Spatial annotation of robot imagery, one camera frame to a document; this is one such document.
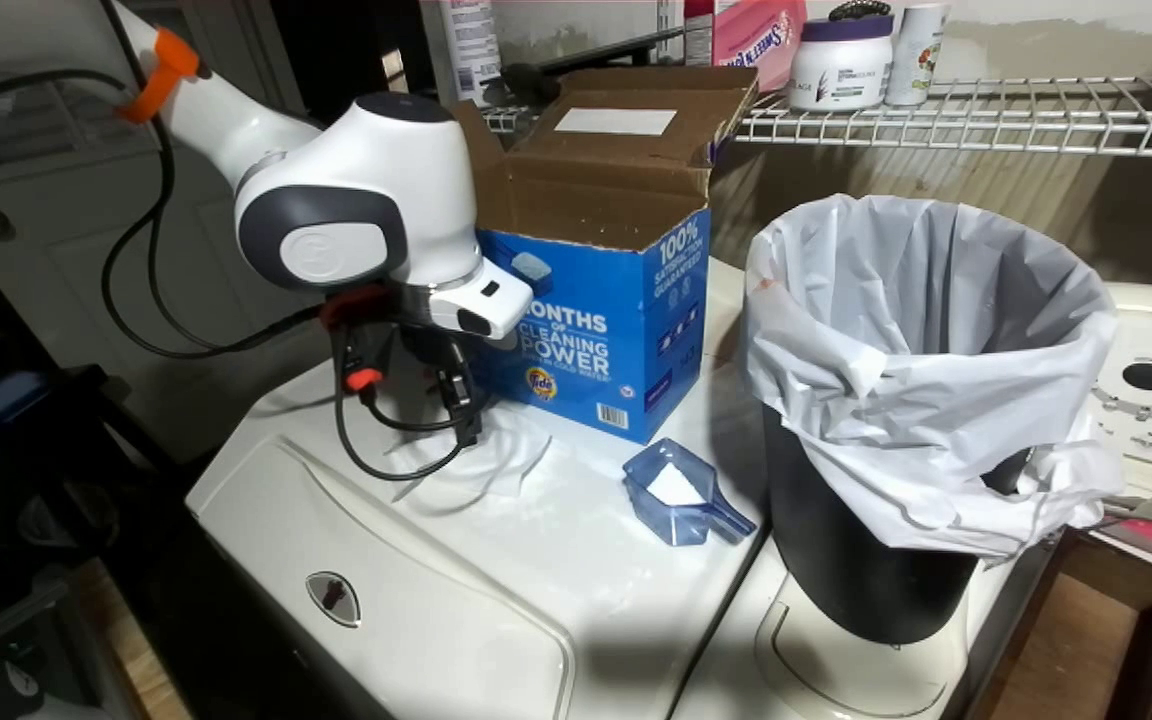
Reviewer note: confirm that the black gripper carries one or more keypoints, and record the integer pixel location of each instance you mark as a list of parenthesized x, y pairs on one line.
[(400, 348)]

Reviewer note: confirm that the black trash can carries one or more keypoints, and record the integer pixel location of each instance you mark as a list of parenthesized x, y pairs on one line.
[(857, 572)]

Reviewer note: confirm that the white plastic trash bag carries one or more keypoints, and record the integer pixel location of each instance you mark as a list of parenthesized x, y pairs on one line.
[(921, 400)]

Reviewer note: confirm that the blue Tide detergent box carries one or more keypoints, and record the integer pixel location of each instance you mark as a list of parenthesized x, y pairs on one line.
[(618, 304)]

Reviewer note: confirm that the white washing machine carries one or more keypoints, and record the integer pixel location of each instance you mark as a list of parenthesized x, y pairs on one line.
[(377, 572)]

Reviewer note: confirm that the blue detergent scoop with powder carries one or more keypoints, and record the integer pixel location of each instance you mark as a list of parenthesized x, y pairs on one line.
[(682, 495)]

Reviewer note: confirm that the tall white bottle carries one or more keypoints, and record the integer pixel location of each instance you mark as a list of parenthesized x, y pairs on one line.
[(475, 45)]

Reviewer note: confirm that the wooden robot platform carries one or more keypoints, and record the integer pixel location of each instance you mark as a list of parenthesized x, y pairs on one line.
[(138, 652)]

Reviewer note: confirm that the pink cardboard box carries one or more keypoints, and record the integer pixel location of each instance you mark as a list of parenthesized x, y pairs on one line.
[(751, 33)]

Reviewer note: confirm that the white jar purple lid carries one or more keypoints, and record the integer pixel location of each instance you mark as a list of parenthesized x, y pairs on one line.
[(840, 66)]

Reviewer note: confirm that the white printed canister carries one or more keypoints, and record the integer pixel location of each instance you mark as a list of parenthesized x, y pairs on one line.
[(912, 54)]

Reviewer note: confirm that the dark wooden organizer tray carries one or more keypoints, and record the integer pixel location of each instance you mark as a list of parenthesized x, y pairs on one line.
[(1082, 642)]

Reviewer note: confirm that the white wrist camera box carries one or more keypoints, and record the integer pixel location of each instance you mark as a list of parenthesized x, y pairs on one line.
[(484, 301)]

